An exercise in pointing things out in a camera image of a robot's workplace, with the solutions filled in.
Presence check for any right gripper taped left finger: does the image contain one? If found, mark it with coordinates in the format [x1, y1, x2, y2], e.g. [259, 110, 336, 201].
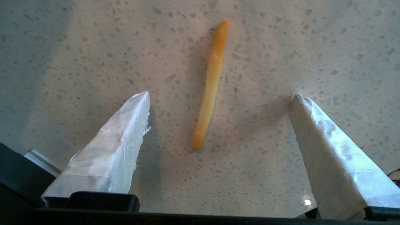
[41, 91, 151, 201]

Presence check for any orange french fry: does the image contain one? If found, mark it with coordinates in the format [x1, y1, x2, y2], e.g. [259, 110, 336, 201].
[192, 20, 231, 150]

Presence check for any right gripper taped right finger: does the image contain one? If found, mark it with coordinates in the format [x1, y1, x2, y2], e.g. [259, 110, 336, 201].
[287, 94, 400, 221]

